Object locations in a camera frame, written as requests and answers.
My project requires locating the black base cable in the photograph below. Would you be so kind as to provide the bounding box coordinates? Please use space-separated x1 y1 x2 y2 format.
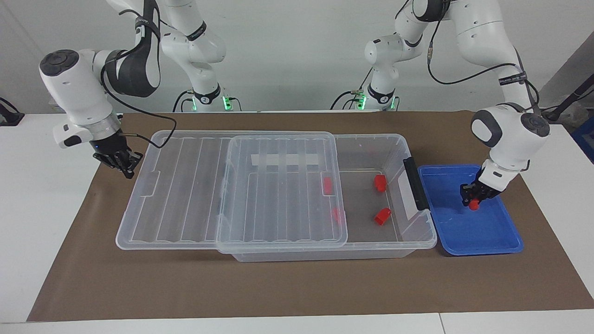
330 68 374 111
173 89 194 113

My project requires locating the black box latch handle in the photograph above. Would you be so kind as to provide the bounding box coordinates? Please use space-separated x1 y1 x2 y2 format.
402 157 431 212

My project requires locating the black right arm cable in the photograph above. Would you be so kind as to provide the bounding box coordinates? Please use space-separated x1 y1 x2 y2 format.
99 49 178 150

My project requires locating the clear ribbed box lid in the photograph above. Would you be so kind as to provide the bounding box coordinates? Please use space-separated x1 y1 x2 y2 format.
115 130 349 251

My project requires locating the blue crate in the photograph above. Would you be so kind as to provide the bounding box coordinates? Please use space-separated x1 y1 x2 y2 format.
571 116 594 164

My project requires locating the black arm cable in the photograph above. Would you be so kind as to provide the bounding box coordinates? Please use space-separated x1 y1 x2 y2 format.
99 49 178 150
426 0 542 103

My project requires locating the black clamp mount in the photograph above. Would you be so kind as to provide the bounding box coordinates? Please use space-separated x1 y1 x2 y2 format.
0 97 25 127

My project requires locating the clear plastic storage box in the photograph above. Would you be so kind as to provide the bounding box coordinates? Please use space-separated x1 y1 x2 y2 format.
216 134 438 263

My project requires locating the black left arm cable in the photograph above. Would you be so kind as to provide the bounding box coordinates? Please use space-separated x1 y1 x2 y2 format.
426 0 542 103

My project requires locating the black left arm strap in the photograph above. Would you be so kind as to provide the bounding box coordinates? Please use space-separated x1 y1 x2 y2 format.
498 71 530 87

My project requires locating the black right arm strap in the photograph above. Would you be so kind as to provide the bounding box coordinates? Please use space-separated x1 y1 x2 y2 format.
135 16 161 43

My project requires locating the black left base cable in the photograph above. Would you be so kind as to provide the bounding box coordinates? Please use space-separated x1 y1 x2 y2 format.
330 68 374 111

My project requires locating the black stand pole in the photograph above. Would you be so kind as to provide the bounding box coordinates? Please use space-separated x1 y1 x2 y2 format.
541 73 594 124

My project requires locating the blue plastic tray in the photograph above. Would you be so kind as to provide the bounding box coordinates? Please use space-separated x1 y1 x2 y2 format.
417 164 525 257

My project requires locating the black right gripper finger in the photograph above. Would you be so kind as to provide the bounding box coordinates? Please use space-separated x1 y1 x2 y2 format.
121 150 144 169
99 155 136 180

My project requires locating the black arm strap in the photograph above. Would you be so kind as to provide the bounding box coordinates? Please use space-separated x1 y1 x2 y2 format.
135 16 161 43
498 71 530 87

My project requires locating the brown paper table mat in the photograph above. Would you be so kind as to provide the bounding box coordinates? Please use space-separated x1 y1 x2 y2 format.
26 110 594 323

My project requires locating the black right base cable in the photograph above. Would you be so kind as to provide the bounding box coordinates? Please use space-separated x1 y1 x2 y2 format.
173 89 194 113

